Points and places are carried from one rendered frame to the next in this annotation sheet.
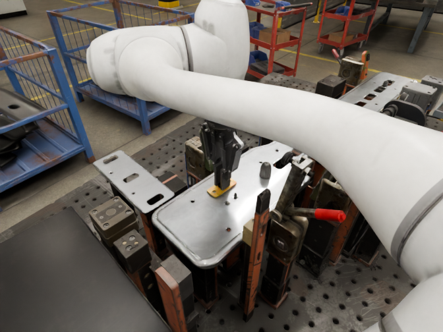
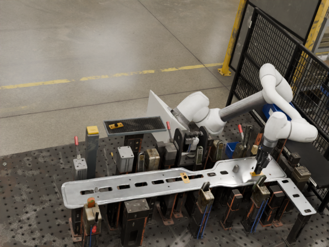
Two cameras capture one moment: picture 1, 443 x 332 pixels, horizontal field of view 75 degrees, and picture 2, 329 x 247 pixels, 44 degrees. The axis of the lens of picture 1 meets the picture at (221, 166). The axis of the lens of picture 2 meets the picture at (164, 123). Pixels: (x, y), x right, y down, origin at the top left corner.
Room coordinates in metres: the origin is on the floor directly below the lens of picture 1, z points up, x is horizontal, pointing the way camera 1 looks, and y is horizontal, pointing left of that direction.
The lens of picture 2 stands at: (2.60, 0.05, 2.67)
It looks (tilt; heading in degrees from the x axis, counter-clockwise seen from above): 36 degrees down; 199
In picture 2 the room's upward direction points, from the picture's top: 11 degrees clockwise
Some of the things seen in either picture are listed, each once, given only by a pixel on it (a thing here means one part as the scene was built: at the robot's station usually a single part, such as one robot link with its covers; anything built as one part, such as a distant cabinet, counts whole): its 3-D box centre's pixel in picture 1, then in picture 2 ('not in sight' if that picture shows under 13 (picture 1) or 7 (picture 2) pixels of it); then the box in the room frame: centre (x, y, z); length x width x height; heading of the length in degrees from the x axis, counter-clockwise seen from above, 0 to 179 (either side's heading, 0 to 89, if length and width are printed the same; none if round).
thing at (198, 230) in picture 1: (325, 128); (182, 180); (0.88, -0.38, 1.00); 1.38 x 0.22 x 0.02; 135
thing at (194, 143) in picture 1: (202, 184); (254, 208); (0.72, 0.07, 0.87); 0.12 x 0.09 x 0.35; 45
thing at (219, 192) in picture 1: (221, 185); (256, 172); (0.57, 0.00, 1.01); 0.08 x 0.04 x 0.01; 135
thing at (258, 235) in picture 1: (254, 270); (252, 156); (0.35, -0.07, 0.95); 0.03 x 0.01 x 0.50; 135
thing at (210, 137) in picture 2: (345, 214); (201, 160); (0.55, -0.36, 0.91); 0.07 x 0.05 x 0.42; 45
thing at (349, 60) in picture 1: (345, 93); (91, 234); (1.41, -0.65, 0.88); 0.15 x 0.11 x 0.36; 45
